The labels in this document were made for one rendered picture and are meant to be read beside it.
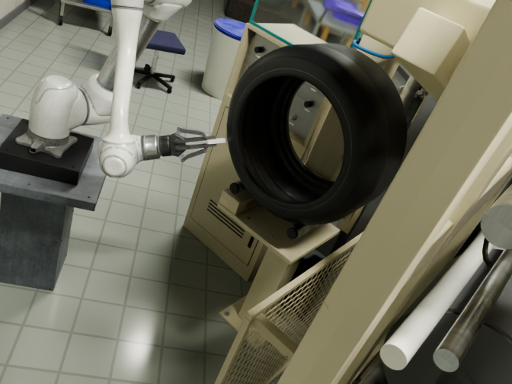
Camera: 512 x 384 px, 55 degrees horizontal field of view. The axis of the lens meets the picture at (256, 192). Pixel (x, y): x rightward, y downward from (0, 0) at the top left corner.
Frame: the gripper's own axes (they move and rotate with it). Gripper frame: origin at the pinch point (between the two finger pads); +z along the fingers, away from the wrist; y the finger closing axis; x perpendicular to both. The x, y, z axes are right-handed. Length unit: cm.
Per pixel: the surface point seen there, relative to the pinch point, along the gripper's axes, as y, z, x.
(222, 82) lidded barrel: -13, 8, -300
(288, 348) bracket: 40, 12, 74
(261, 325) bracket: 36, 7, 69
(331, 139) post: 5.4, 44.6, -12.5
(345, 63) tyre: -23, 41, 28
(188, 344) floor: 98, -24, -31
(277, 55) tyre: -27.3, 22.1, 16.8
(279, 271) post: 68, 22, -33
